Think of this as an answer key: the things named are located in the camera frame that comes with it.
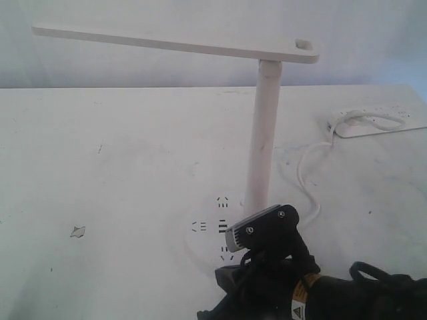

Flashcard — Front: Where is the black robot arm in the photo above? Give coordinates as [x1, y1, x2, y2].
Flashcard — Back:
[197, 205, 426, 319]

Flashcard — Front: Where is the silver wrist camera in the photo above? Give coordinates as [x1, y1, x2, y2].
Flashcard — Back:
[225, 204, 284, 253]

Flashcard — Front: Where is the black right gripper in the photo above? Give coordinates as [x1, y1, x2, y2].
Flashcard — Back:
[196, 205, 321, 320]

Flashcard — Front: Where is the small torn paper scrap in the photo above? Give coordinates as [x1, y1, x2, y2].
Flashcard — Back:
[70, 226, 85, 239]

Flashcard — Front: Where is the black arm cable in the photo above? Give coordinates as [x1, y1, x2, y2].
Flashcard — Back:
[348, 261, 394, 284]

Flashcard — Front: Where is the white power cable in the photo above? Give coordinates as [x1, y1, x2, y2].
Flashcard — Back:
[296, 109, 406, 224]

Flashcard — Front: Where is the white power strip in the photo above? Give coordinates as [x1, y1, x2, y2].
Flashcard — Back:
[327, 103, 426, 139]

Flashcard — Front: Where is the white desk lamp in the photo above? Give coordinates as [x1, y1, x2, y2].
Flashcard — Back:
[31, 25, 321, 267]

